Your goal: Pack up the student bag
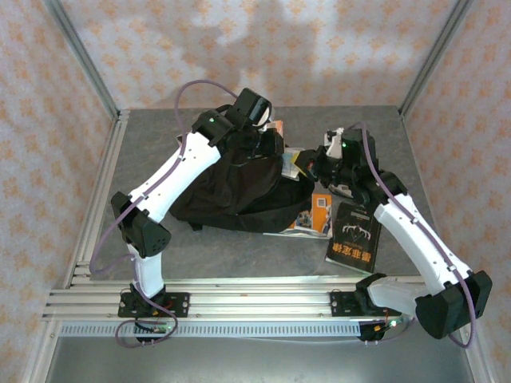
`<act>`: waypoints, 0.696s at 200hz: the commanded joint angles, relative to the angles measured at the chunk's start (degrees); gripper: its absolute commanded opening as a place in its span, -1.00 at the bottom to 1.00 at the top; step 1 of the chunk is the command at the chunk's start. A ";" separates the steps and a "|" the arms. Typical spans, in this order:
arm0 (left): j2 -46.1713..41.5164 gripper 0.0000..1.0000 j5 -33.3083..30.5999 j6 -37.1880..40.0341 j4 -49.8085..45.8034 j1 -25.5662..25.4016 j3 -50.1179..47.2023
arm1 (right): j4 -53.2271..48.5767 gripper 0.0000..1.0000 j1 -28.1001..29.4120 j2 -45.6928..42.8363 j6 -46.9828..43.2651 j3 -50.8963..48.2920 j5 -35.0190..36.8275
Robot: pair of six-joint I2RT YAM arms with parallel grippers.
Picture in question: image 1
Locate aluminium corner post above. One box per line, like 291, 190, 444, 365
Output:
42, 0, 119, 116
398, 0, 474, 116

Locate aluminium frame strut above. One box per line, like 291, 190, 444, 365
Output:
22, 321, 61, 383
457, 318, 494, 383

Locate black backpack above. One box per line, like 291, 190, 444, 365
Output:
169, 127, 316, 233

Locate orange white magazine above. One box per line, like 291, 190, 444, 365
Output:
275, 193, 335, 239

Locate aluminium base frame rail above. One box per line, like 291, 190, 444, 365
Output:
42, 273, 478, 320

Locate grey white book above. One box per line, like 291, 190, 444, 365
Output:
326, 181, 356, 199

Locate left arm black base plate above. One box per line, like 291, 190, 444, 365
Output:
118, 292, 191, 319

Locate black book orange characters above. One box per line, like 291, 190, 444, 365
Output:
325, 200, 382, 274

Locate grey slotted cable duct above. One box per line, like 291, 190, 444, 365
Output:
59, 322, 362, 338

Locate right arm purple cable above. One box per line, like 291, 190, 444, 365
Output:
349, 121, 480, 349

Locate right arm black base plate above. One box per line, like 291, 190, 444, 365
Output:
330, 290, 402, 319

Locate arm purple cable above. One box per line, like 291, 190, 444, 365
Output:
89, 79, 240, 349
349, 121, 480, 349

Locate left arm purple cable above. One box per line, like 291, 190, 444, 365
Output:
89, 79, 240, 349

